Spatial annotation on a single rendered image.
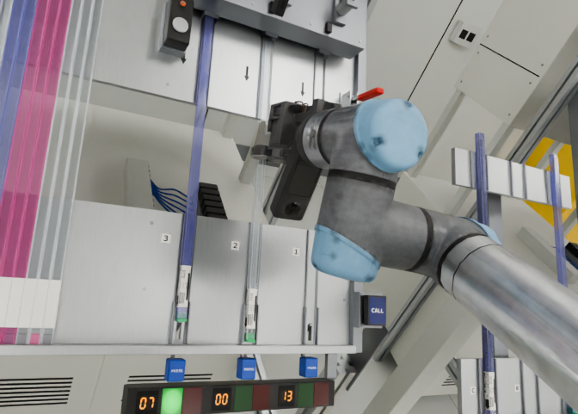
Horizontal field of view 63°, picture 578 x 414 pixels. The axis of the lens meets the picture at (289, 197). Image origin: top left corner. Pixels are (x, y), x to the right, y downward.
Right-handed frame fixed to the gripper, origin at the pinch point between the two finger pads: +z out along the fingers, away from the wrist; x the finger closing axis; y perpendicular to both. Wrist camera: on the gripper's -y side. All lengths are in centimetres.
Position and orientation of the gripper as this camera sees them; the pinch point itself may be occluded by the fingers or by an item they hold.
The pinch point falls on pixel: (261, 157)
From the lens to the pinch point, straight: 79.0
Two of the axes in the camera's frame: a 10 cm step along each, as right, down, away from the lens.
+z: -4.4, -0.6, 8.9
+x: -8.8, -1.4, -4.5
